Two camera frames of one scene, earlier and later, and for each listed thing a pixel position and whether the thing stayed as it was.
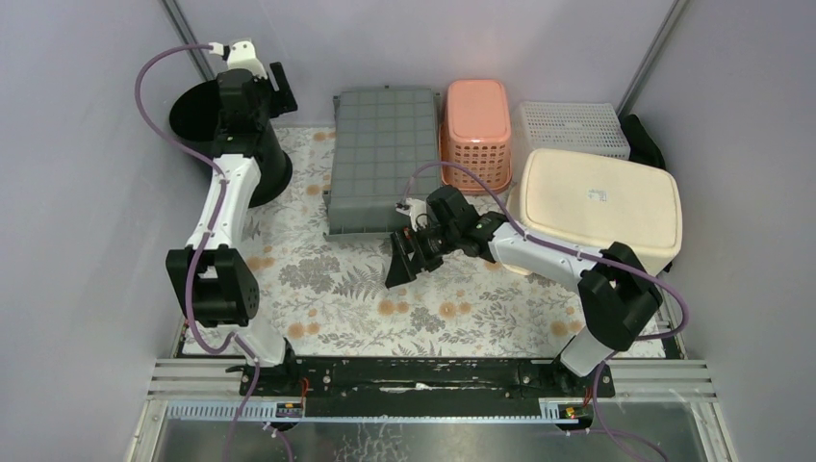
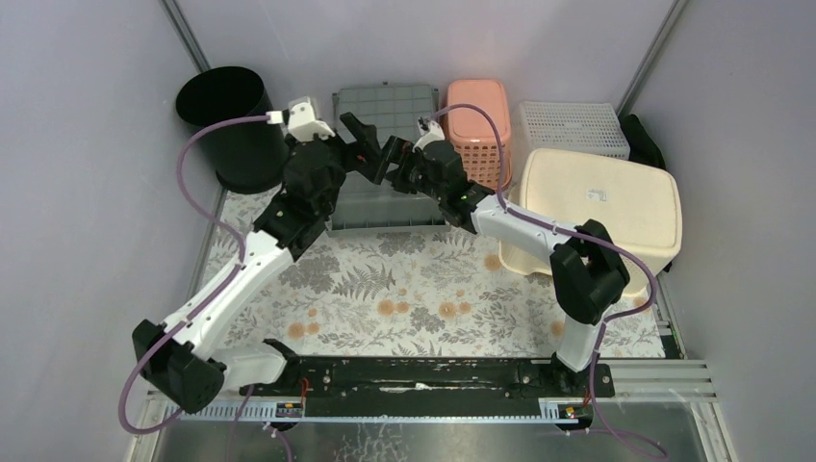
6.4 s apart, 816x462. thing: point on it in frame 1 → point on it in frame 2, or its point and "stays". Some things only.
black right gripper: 402,269 → 397,150
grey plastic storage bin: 386,153 stays
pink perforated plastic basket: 476,130 stays
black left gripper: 280,88 → 347,151
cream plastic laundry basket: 598,200 stays
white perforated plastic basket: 571,127 stays
